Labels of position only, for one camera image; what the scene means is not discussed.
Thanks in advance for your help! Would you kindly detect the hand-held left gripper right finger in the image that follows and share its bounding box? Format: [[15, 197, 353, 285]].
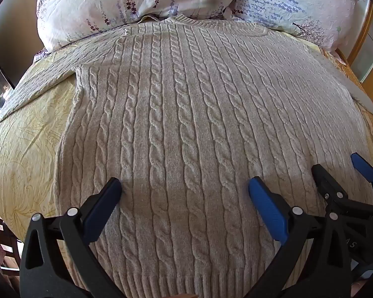
[[248, 176, 353, 298]]

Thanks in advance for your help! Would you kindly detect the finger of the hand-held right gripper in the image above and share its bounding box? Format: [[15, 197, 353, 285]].
[[350, 153, 373, 207], [311, 164, 350, 207]]

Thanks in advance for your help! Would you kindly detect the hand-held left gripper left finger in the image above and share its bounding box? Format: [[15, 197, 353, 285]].
[[19, 177, 125, 298]]

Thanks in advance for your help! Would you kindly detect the beige cable-knit sweater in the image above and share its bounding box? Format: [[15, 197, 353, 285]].
[[0, 14, 373, 298]]

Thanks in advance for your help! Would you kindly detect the yellow orange patterned bed sheet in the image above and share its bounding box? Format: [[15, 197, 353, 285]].
[[0, 29, 373, 298]]

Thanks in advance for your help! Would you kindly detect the wooden chair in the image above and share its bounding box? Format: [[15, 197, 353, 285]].
[[0, 214, 24, 275]]

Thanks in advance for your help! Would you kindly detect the floral pink pillow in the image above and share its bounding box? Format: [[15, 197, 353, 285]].
[[36, 0, 238, 53], [232, 0, 363, 54]]

